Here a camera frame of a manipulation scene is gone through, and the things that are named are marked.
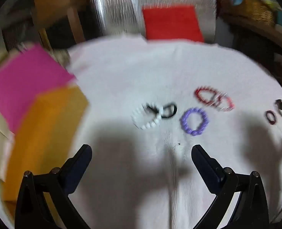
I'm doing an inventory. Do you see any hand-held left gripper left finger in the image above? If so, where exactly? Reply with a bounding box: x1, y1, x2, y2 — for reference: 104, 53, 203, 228
15, 144, 93, 229

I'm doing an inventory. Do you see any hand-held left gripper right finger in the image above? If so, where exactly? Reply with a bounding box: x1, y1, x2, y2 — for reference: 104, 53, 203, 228
191, 144, 270, 229

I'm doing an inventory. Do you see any orange cardboard box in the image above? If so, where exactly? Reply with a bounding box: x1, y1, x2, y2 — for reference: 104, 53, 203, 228
3, 86, 89, 220

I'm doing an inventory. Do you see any purple bead bracelet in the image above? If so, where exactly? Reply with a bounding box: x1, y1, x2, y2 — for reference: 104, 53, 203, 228
180, 107, 209, 136

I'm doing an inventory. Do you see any black hair tie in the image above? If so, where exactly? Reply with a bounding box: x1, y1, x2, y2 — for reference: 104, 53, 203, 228
147, 103, 178, 120

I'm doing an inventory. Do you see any dark red bead bracelet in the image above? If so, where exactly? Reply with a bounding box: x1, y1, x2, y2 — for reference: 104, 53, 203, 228
195, 86, 224, 106

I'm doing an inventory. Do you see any white bead bracelet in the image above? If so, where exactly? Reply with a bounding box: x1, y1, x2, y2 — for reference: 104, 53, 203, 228
131, 104, 162, 130

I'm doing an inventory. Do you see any pink cushion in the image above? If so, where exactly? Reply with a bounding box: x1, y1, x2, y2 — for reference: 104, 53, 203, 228
0, 43, 77, 134

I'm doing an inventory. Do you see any red cushion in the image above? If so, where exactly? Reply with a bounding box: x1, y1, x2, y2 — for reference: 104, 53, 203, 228
142, 5, 205, 43

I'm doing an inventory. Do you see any silver insulation panel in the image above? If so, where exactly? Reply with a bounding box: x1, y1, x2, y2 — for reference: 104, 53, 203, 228
91, 0, 218, 43

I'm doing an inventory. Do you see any wooden cabinet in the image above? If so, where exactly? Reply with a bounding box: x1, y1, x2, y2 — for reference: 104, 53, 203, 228
32, 0, 94, 49

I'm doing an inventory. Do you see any small maroon hair tie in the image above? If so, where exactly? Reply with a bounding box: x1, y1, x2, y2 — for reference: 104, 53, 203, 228
266, 110, 277, 125

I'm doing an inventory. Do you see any pink clear bead bracelet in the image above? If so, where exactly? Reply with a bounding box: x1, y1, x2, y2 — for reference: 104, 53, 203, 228
211, 93, 235, 112

